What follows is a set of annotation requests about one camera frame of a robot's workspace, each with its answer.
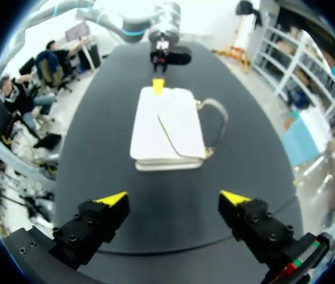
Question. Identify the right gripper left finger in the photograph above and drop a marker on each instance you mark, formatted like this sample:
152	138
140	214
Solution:
90	227

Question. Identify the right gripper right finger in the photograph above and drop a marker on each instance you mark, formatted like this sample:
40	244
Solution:
253	225

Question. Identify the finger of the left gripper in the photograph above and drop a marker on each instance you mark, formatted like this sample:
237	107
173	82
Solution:
158	84

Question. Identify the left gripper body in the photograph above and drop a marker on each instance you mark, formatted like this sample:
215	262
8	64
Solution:
173	56

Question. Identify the white quilted handbag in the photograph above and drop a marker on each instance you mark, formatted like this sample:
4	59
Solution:
167	130

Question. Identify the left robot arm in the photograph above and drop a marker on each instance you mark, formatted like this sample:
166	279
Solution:
131	28

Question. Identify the person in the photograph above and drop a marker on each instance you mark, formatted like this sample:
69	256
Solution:
19	97
53	63

